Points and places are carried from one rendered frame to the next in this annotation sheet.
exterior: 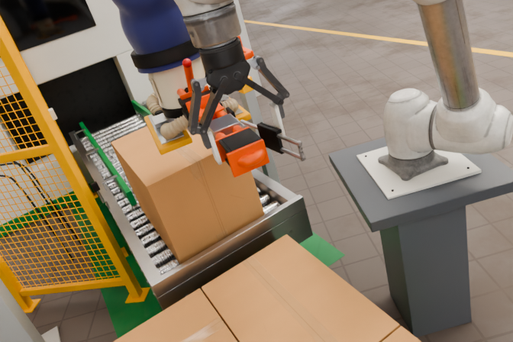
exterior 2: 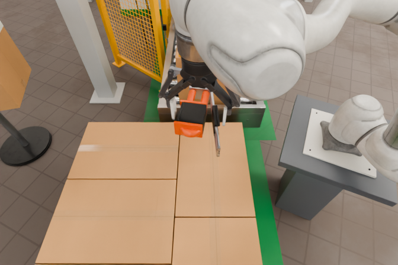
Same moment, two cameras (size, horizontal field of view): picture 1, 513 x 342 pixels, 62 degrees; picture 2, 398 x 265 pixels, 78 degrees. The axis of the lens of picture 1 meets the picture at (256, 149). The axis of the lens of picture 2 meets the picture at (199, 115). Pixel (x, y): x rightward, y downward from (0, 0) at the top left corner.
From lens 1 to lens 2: 0.42 m
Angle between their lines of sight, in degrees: 29
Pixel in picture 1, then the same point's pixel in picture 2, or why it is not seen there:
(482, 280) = (336, 206)
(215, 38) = (188, 57)
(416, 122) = (357, 126)
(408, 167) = (332, 142)
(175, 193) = not seen: hidden behind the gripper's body
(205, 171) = not seen: hidden behind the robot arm
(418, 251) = (304, 181)
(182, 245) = (183, 95)
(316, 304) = (225, 174)
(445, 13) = not seen: outside the picture
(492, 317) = (323, 227)
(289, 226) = (248, 117)
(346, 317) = (233, 192)
